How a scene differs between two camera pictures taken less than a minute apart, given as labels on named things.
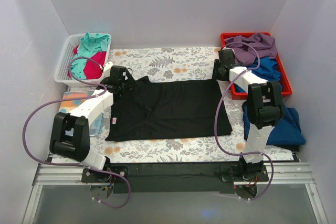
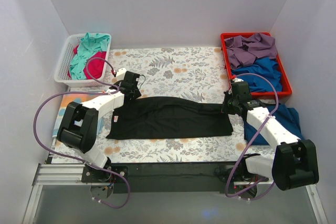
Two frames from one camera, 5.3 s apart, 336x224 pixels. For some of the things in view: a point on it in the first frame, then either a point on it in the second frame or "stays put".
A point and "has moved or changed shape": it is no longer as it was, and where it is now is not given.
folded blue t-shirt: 287,133 stays put
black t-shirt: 147,109 has moved or changed shape
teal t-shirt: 87,45 stays put
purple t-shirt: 247,48 stays put
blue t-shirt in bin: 268,70 stays put
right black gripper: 218,71 → 227,106
